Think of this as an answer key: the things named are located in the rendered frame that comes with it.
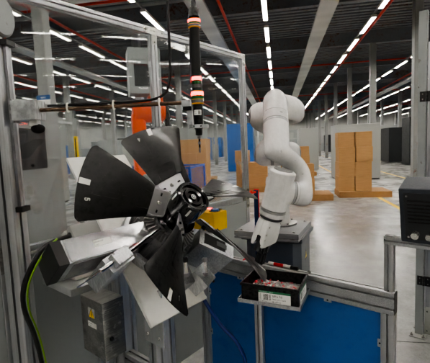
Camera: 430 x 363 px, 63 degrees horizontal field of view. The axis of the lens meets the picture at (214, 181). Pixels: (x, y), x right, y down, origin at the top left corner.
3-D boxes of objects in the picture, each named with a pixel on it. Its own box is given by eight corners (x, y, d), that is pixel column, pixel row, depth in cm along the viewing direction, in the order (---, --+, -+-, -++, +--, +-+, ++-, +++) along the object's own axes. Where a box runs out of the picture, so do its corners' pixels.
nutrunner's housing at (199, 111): (192, 135, 122) (186, -4, 118) (194, 135, 126) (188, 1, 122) (204, 135, 122) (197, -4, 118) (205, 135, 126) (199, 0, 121)
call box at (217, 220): (189, 230, 176) (189, 209, 175) (203, 227, 184) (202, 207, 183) (214, 235, 166) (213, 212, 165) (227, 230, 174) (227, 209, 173)
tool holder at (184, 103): (181, 128, 121) (179, 99, 120) (184, 129, 128) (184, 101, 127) (207, 127, 120) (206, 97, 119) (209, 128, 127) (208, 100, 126)
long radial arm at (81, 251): (129, 238, 126) (143, 220, 119) (138, 256, 123) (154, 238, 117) (47, 260, 104) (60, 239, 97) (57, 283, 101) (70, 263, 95)
